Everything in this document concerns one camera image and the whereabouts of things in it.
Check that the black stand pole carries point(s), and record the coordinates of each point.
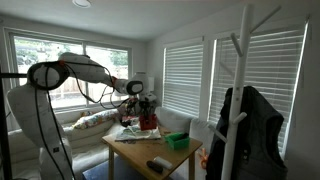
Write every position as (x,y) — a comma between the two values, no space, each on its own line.
(4,133)

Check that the green plastic basket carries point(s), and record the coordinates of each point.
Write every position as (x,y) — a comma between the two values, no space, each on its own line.
(178,141)

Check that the red plastic basket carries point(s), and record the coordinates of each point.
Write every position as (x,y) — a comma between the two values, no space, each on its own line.
(148,123)

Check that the large glass window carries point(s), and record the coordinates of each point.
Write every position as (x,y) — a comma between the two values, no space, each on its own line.
(100,66)

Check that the wooden table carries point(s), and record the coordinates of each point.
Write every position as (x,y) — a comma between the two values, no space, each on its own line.
(143,151)

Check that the dark puffer jacket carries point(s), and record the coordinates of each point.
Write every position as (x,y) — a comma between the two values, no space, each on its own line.
(256,143)

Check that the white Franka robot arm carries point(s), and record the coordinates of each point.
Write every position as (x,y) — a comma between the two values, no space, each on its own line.
(40,110)

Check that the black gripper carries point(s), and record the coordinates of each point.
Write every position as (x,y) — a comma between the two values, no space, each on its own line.
(147,106)

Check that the narrow white window blinds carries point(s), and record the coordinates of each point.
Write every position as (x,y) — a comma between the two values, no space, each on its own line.
(183,80)

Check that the black remote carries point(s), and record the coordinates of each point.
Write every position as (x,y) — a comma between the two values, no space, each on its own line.
(154,166)

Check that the floral pillow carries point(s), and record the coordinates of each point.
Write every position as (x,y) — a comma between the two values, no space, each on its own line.
(95,119)

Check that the round ceiling light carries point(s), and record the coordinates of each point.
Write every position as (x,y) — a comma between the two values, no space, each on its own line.
(81,3)

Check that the wide white window blinds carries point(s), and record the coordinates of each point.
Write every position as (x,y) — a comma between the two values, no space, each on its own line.
(266,76)

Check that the white coat rack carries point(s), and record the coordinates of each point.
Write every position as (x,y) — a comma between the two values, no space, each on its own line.
(238,83)

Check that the orange octopus plush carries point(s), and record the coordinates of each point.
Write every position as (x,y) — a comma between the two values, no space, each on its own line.
(203,158)

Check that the grey sofa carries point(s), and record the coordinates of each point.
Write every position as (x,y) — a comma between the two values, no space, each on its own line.
(93,140)

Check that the blue rug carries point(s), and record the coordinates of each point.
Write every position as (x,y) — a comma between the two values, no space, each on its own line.
(123,170)

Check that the white cylinder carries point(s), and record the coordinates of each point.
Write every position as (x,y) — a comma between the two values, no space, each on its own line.
(163,162)

